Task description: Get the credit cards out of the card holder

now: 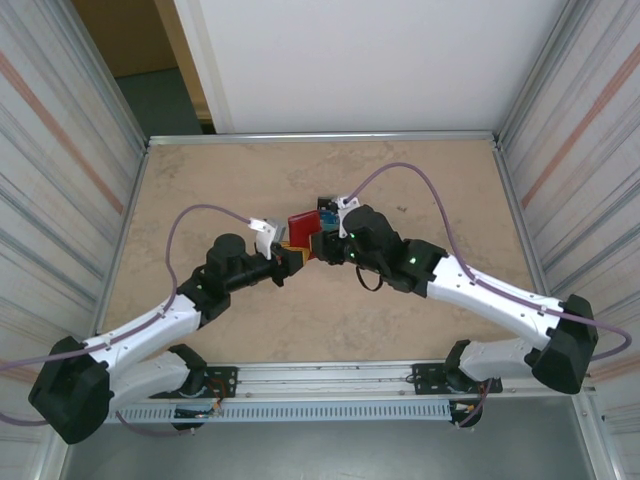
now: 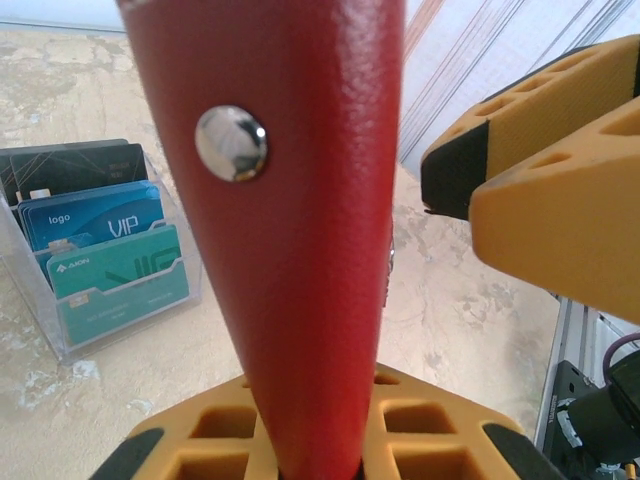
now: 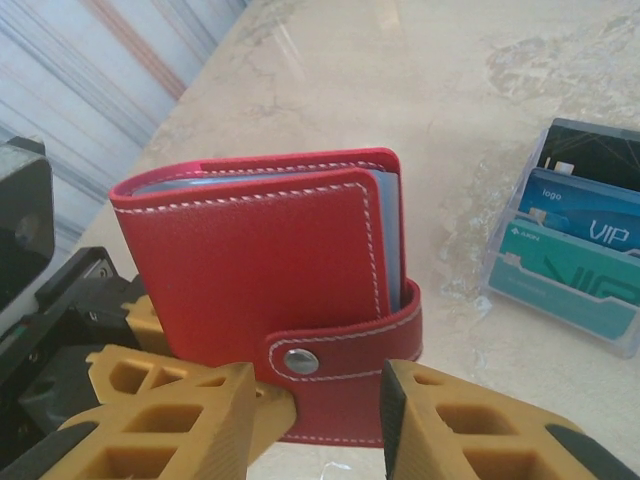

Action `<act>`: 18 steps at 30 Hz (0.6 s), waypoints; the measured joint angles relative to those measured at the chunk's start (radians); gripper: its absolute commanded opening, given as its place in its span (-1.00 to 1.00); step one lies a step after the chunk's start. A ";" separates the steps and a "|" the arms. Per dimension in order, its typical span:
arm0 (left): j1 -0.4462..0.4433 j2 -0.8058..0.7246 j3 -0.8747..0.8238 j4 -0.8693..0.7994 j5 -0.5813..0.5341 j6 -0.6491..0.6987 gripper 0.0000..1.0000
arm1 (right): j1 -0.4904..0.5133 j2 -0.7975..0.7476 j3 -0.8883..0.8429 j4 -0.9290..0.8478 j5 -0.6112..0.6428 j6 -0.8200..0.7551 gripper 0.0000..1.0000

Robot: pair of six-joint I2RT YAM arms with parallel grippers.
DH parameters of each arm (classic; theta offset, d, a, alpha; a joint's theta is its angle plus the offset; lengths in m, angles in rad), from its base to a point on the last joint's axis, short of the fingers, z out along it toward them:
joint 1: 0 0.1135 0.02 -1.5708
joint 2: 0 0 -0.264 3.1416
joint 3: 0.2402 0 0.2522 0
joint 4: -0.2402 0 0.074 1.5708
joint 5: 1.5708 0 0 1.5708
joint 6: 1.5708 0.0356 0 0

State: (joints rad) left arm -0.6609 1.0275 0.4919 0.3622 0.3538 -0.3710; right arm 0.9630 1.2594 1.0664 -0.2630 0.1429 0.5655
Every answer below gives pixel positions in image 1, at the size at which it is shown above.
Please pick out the red card holder wallet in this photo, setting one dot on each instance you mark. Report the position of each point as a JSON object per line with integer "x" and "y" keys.
{"x": 304, "y": 227}

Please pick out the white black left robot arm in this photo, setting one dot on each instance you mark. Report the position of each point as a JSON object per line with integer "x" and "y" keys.
{"x": 145, "y": 325}

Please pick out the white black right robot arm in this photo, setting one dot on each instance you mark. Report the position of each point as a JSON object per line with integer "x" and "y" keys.
{"x": 500, "y": 300}

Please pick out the clear acrylic card stand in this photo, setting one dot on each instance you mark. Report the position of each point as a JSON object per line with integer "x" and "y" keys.
{"x": 331, "y": 221}

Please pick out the blue VIP card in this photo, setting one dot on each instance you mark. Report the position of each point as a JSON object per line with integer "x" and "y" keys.
{"x": 330, "y": 220}

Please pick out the grey metal shelf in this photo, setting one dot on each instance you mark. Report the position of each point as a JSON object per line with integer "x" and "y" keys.
{"x": 320, "y": 450}

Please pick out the translucent corrugated side panel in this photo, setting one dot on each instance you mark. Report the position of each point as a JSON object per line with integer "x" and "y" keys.
{"x": 590, "y": 150}
{"x": 50, "y": 150}

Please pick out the aluminium table end rail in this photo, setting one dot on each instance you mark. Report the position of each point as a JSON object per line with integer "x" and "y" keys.
{"x": 320, "y": 137}

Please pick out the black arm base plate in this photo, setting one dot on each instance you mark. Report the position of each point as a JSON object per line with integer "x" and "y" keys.
{"x": 225, "y": 375}
{"x": 425, "y": 372}

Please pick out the aluminium table side rail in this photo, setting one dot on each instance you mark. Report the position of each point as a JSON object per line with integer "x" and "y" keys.
{"x": 515, "y": 200}
{"x": 132, "y": 200}

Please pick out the wooden door frame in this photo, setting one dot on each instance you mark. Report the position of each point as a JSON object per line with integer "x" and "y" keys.
{"x": 192, "y": 75}

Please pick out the aluminium frame post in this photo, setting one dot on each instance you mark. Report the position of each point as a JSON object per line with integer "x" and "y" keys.
{"x": 104, "y": 75}
{"x": 539, "y": 75}

